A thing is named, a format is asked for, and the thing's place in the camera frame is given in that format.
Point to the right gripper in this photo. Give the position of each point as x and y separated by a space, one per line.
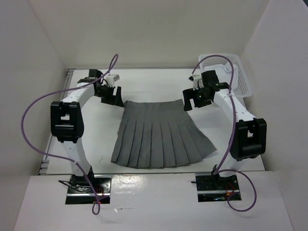
189 94

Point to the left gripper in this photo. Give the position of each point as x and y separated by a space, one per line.
118 101

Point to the grey pleated skirt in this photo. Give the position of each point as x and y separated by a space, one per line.
159 135

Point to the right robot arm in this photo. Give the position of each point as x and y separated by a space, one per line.
248 133

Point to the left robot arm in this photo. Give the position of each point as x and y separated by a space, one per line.
81 169

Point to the white skirt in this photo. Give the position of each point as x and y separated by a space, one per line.
224 72

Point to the white plastic basket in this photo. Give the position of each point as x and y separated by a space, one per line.
244 89

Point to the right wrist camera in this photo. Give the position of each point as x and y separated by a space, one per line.
197 82

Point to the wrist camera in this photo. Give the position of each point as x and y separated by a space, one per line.
112 79
197 82

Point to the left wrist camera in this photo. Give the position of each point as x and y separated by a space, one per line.
112 79

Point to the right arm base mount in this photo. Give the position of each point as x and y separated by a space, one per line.
214 189

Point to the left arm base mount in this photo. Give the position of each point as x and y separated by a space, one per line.
81 194

